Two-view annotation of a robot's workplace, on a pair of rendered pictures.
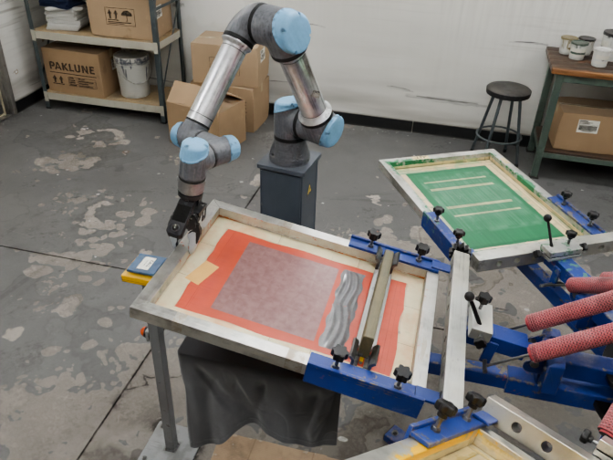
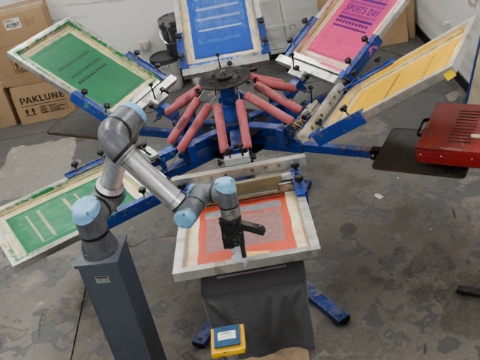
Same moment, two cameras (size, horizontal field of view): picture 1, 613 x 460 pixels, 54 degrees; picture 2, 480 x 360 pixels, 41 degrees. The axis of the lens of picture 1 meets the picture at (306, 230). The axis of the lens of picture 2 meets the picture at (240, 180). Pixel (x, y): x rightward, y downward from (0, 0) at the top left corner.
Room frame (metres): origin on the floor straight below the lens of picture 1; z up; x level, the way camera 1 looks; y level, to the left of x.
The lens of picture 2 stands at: (1.77, 2.31, 2.76)
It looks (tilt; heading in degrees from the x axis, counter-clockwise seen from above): 32 degrees down; 260
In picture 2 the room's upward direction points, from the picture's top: 12 degrees counter-clockwise
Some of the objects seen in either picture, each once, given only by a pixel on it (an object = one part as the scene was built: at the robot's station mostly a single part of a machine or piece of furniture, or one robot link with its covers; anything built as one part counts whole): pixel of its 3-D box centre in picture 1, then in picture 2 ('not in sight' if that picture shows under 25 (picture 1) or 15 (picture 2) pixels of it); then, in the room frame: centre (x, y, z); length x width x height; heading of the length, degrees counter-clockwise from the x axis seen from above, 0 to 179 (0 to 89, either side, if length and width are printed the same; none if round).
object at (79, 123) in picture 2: not in sight; (145, 130); (1.64, -1.47, 0.91); 1.34 x 0.40 x 0.08; 137
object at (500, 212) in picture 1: (503, 199); (91, 183); (2.02, -0.75, 1.05); 1.08 x 0.61 x 0.23; 17
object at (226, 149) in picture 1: (215, 149); (201, 196); (1.57, 0.27, 1.43); 0.11 x 0.11 x 0.08; 52
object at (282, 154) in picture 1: (289, 145); (97, 240); (2.00, 0.07, 1.25); 0.15 x 0.15 x 0.10
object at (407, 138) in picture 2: not in sight; (344, 148); (0.66, -0.56, 0.91); 1.34 x 0.40 x 0.08; 137
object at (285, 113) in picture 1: (292, 116); (89, 216); (2.00, 0.07, 1.37); 0.13 x 0.12 x 0.14; 52
